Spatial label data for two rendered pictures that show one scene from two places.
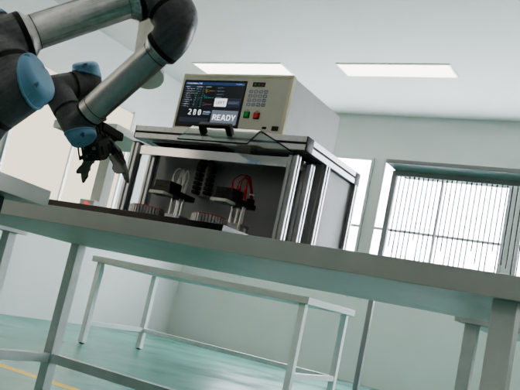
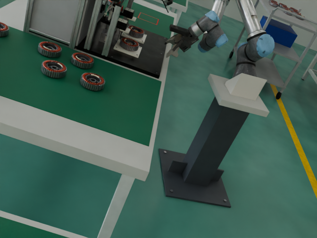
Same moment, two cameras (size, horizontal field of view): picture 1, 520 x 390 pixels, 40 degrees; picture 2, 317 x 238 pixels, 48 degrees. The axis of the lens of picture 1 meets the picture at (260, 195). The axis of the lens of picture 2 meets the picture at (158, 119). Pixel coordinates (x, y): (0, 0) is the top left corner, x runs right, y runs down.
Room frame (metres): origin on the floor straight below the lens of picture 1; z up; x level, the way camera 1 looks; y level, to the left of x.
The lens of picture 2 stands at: (3.20, 2.09, 1.58)
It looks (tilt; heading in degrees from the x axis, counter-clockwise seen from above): 31 degrees down; 232
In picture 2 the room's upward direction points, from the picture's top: 23 degrees clockwise
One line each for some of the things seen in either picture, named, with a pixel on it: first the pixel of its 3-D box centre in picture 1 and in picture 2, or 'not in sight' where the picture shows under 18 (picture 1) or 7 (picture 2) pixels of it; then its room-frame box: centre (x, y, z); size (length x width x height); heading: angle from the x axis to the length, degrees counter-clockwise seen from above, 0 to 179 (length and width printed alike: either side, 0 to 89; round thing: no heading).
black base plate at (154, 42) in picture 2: (176, 230); (128, 43); (2.21, 0.23, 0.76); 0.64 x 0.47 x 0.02; 59
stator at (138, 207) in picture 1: (146, 212); (129, 44); (2.26, 0.34, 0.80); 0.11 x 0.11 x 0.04
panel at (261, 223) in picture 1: (227, 199); (97, 4); (2.41, 0.10, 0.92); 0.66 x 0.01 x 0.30; 59
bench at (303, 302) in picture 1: (210, 326); not in sight; (6.07, 0.17, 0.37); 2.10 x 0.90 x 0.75; 59
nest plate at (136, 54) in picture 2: not in sight; (128, 48); (2.26, 0.34, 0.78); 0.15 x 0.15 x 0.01; 59
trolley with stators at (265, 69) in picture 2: not in sight; (270, 43); (-0.33, -0.95, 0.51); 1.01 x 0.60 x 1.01; 59
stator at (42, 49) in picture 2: not in sight; (49, 49); (2.74, 0.46, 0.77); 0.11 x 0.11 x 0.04
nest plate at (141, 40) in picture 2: not in sight; (134, 35); (2.13, 0.13, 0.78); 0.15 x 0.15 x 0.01; 59
